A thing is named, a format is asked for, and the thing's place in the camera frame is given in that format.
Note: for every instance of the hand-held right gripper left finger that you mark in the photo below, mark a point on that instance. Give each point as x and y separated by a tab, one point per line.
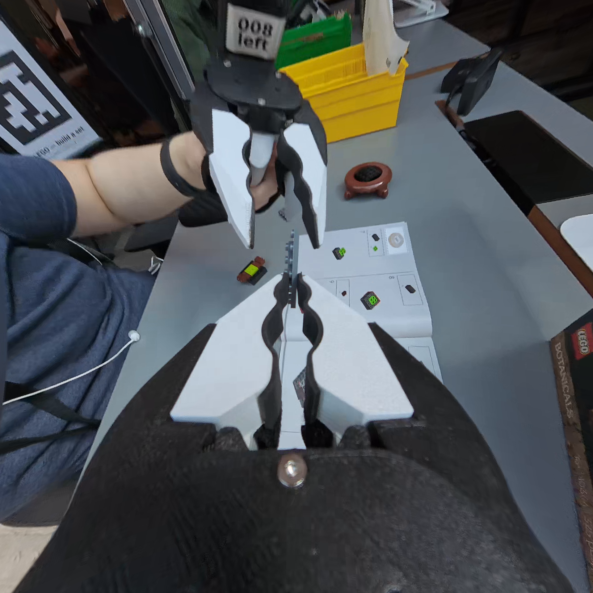
227	366

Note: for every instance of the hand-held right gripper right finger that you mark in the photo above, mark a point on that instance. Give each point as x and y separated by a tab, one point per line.
356	370

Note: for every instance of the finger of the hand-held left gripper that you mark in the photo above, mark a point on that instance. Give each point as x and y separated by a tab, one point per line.
310	185
227	162

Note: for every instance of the dark grey Lego assembly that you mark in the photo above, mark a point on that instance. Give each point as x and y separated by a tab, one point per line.
252	271

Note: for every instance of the person's left forearm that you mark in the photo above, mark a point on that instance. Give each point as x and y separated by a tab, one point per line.
129	185

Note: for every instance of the grey desk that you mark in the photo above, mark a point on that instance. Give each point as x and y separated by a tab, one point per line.
463	278
532	88

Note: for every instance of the black desk device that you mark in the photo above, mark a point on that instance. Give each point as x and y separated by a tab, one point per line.
472	78

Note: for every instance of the person's left hand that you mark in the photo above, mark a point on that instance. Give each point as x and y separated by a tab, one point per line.
194	157

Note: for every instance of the black wristband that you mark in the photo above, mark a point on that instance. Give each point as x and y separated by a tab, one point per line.
172	173

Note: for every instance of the black padded rest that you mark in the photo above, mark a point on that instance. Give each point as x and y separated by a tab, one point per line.
204	213

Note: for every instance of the brown round brick pot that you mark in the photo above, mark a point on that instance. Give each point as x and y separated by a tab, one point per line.
368	180

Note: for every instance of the instruction booklet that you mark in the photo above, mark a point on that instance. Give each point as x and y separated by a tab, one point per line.
380	305

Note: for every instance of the green plastic bin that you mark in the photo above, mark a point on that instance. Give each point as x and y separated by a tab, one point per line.
315	39

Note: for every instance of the yellow plastic bin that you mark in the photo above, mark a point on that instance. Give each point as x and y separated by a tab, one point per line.
352	102

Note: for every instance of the beige paper bag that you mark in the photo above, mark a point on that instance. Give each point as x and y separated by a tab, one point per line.
377	37

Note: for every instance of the person's blue shirt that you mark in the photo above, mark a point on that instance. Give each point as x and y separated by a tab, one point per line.
55	324

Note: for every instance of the framed marker poster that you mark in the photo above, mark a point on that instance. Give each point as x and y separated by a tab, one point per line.
28	102

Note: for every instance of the black bamboo set box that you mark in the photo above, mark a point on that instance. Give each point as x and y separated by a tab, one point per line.
574	440

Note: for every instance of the white stand base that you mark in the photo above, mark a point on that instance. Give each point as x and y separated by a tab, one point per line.
579	236

